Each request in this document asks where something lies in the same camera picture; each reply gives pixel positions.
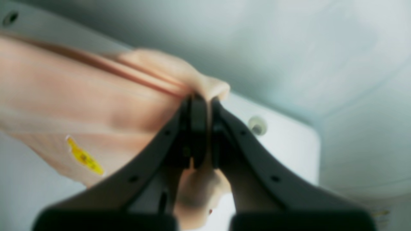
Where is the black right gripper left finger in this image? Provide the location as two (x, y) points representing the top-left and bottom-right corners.
(34, 96), (207, 231)

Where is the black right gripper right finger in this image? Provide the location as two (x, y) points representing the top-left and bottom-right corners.
(211, 98), (376, 231)

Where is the peach T-shirt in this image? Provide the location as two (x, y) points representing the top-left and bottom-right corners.
(0, 35), (230, 229)

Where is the left table cable grommet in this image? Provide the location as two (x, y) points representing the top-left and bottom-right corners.
(248, 116), (268, 136)

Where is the table cable grommet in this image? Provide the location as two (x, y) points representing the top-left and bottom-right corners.
(248, 116), (268, 136)
(2, 11), (19, 27)

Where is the right table cable grommet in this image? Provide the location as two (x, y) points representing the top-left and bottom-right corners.
(2, 11), (19, 27)

